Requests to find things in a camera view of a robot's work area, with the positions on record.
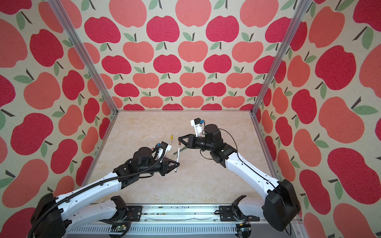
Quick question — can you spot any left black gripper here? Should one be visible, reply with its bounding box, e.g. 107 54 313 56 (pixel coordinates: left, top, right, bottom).
139 157 180 177

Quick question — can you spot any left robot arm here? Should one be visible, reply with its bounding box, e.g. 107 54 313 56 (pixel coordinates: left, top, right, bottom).
27 142 180 238

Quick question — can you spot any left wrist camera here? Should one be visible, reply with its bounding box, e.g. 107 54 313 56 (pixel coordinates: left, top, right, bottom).
154 142 172 160

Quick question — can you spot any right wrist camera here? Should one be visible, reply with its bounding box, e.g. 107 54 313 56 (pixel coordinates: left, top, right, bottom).
190 118 205 137

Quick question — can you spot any right aluminium frame post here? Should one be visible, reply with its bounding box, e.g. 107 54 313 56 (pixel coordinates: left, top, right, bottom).
250 0 312 114

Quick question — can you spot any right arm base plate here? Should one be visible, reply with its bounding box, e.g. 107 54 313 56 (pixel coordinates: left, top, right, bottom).
214 205 261 222

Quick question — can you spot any green pen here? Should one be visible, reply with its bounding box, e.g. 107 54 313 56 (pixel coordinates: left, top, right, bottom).
173 147 187 155

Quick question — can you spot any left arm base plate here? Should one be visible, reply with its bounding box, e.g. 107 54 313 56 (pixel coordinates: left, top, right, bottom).
110 205 142 223

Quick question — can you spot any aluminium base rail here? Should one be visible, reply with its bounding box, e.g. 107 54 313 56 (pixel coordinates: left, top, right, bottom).
66 204 308 238

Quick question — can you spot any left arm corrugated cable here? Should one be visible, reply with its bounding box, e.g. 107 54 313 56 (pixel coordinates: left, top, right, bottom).
27 147 167 238

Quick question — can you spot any aluminium frame post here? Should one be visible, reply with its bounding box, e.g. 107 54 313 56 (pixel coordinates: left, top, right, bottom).
48 0 119 116
250 0 312 114

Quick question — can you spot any white pen brown end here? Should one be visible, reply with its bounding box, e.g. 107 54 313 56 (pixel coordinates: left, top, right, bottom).
175 146 181 173

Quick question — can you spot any left aluminium frame post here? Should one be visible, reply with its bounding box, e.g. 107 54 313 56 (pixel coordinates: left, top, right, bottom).
48 0 119 116

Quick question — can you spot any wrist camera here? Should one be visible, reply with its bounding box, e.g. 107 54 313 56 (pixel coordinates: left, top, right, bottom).
154 142 172 160
190 118 205 137

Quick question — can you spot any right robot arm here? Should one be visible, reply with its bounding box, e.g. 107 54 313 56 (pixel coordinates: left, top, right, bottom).
178 124 301 232

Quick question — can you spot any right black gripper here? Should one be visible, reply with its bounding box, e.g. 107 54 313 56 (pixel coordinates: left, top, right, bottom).
177 133 214 154

